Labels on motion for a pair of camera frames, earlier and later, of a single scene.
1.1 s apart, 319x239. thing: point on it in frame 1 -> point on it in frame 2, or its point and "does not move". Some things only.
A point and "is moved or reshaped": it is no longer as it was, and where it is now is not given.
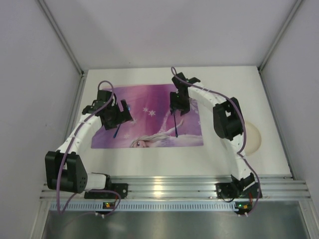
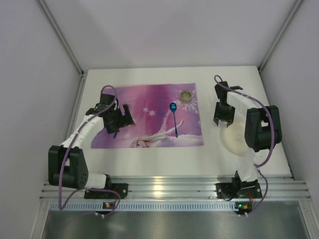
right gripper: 177,109 -> 223,117
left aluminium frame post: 61,35 does not move
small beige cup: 192,101 is moved or reshaped
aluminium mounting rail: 273,186 does not move
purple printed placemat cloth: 153,123 does not move
